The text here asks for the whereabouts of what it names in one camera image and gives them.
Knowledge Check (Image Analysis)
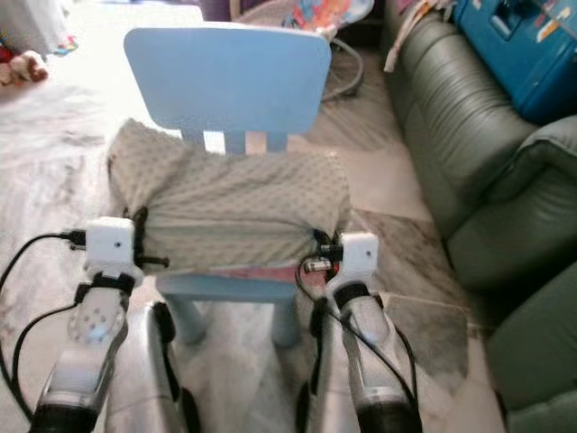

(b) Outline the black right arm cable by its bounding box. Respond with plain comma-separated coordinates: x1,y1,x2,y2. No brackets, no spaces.
295,257,418,407

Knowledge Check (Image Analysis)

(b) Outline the white cloth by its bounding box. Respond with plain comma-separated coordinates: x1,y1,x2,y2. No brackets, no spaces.
382,0,435,74

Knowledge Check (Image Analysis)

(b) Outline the grey trash bin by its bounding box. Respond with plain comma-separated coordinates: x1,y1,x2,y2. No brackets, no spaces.
0,0,69,56

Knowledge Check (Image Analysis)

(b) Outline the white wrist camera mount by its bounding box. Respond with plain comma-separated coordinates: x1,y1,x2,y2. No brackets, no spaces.
84,216,137,277
335,232,380,289

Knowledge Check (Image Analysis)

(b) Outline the pink cloth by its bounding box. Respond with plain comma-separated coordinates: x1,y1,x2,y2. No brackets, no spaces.
157,261,313,277

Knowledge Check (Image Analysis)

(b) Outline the light blue plastic child chair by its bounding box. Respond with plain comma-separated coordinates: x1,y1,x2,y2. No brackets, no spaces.
124,25,334,350

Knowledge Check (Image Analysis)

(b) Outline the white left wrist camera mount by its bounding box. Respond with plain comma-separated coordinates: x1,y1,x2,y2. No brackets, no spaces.
84,216,137,277

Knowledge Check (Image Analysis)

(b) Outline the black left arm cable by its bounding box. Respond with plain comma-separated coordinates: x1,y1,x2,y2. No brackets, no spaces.
0,232,89,418

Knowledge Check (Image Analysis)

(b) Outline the green leather sofa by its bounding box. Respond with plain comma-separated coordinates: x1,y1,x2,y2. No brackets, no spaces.
380,0,577,433

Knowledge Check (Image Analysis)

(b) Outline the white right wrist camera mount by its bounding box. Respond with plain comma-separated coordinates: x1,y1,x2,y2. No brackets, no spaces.
335,232,380,289

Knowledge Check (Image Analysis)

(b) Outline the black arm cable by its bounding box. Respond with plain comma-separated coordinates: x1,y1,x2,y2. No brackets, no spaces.
0,232,89,418
295,257,418,407

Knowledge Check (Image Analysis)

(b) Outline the blue plastic toy box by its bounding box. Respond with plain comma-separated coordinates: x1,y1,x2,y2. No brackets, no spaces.
450,0,577,126

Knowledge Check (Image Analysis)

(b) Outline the beige dotted pillow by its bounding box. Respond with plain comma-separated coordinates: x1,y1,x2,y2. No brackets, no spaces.
105,117,353,272

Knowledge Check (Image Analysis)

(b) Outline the colourful baby bouncer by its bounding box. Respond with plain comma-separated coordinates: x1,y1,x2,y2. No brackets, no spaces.
234,0,376,101

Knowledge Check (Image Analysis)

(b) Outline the small plush toy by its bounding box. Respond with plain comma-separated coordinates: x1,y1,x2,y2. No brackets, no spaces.
0,50,51,88

